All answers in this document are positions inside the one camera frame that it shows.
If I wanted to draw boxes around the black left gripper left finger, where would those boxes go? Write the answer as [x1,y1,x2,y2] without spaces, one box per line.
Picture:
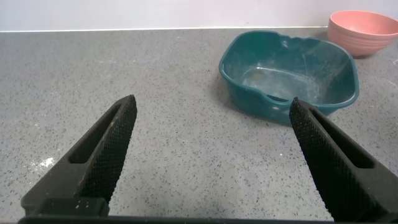
[21,94,138,217]

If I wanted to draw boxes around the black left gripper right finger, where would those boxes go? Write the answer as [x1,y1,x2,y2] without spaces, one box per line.
[289,96,398,223]

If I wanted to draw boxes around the teal plastic tray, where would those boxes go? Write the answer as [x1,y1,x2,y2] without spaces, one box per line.
[218,29,361,126]

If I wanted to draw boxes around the pink plastic bowl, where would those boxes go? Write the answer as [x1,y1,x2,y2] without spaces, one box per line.
[327,9,398,58]

